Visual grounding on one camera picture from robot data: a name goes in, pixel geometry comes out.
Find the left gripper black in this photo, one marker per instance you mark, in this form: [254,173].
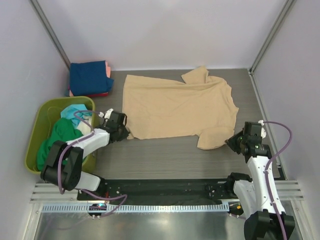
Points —
[125,133]

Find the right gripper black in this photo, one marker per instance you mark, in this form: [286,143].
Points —
[231,141]

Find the beige t shirt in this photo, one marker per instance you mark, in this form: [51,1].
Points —
[199,105]

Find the olive green plastic bin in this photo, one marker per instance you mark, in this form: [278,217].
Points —
[45,118]

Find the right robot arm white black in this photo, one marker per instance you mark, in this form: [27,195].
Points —
[264,213]

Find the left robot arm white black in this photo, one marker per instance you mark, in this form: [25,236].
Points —
[63,166]

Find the white t shirt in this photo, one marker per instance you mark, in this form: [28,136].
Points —
[84,127]

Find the folded red t shirt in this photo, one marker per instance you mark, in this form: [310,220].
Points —
[84,91]

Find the green t shirt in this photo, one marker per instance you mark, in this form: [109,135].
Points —
[63,130]

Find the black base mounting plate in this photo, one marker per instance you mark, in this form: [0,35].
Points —
[171,192]

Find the light blue t shirt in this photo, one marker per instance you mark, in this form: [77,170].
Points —
[69,113]

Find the folded dark blue t shirt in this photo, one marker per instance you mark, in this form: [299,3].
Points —
[91,75]

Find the folded salmon pink t shirt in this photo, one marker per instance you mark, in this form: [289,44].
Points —
[108,68]

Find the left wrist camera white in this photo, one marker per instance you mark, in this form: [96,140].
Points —
[106,114]

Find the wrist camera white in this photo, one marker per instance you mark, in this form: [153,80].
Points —
[263,131]
[106,114]

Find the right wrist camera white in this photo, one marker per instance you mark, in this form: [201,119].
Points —
[263,131]

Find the aluminium frame rail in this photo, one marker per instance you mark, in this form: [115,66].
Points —
[48,193]

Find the white slotted cable duct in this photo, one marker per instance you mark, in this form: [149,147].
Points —
[100,208]

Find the left aluminium corner post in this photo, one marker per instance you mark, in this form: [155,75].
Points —
[50,31]

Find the aluminium corner post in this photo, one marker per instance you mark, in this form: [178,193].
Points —
[50,31]
[284,12]

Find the right aluminium corner post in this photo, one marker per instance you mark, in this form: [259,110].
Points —
[284,12]

